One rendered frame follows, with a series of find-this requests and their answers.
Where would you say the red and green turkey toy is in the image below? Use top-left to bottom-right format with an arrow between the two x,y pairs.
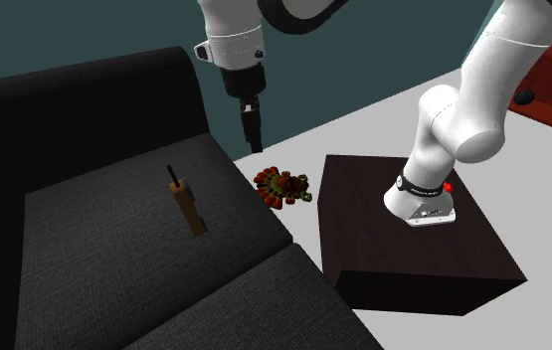
253,166 -> 313,211

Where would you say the dark brown robot stand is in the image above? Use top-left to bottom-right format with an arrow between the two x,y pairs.
317,154 -> 529,317

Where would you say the brown handset with black antenna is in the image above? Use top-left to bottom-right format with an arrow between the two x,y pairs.
166,164 -> 209,239

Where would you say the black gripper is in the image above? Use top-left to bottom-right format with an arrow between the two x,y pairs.
220,62 -> 268,154

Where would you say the dark grey sofa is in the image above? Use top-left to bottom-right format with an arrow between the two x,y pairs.
0,46 -> 385,350

